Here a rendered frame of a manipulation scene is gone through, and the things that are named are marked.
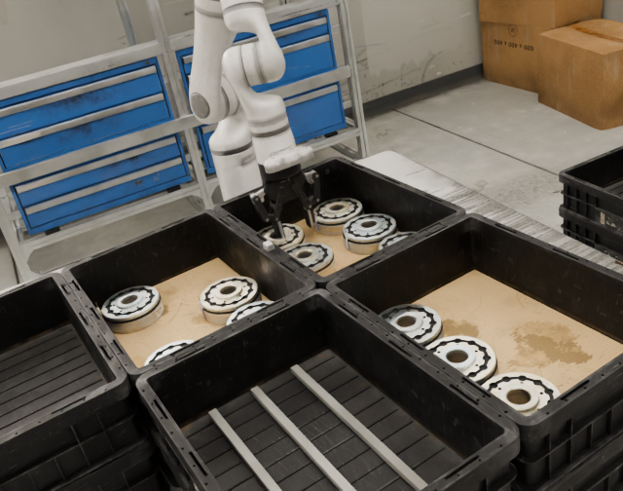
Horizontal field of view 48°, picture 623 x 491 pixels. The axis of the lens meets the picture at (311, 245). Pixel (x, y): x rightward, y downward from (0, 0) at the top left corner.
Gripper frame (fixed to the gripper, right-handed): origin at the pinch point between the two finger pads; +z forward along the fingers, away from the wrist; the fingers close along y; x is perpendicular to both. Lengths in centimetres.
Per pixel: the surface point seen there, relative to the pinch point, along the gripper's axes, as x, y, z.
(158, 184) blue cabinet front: -181, -1, 46
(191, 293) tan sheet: 1.3, 22.8, 4.5
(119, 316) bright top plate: 5.1, 36.0, 1.1
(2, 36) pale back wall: -263, 35, -22
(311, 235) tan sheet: -2.9, -3.9, 5.0
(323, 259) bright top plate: 12.2, 0.2, 2.5
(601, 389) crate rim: 68, -8, -1
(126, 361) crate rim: 29.5, 37.6, -4.8
